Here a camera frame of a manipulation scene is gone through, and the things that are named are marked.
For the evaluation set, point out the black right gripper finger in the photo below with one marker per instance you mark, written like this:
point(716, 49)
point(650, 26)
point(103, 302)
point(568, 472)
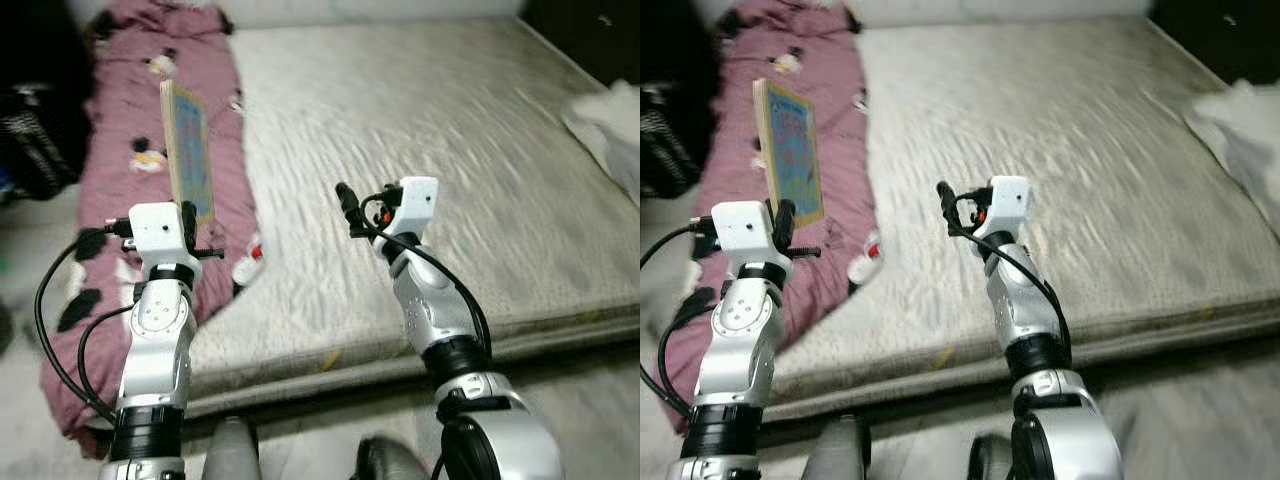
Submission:
point(948, 205)
point(348, 207)

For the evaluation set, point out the colourful wooden puzzle board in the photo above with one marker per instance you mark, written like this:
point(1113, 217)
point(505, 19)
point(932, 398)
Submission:
point(795, 150)
point(190, 150)

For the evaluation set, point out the white printed pillow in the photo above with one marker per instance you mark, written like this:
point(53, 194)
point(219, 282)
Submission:
point(615, 140)
point(1245, 150)

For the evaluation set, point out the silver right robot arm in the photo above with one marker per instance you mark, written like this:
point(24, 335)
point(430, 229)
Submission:
point(430, 310)
point(1025, 310)

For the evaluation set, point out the white quilted mattress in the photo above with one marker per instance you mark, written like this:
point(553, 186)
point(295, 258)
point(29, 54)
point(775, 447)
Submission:
point(400, 130)
point(1020, 130)

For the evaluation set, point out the purple cartoon print blanket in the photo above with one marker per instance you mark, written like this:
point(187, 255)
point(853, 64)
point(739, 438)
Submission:
point(130, 120)
point(725, 150)

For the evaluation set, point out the black bag white print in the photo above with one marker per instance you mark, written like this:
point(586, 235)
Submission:
point(665, 150)
point(35, 150)

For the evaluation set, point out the grey robot left leg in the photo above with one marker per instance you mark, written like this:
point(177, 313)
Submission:
point(232, 455)
point(835, 455)

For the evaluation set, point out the grey robot leg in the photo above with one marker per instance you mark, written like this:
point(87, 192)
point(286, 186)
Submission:
point(385, 462)
point(988, 462)
point(232, 455)
point(835, 455)

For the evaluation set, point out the grey robot right leg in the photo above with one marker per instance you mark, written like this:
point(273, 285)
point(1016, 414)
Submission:
point(988, 462)
point(385, 462)

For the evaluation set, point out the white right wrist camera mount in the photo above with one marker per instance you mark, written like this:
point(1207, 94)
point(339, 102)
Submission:
point(1012, 203)
point(418, 205)

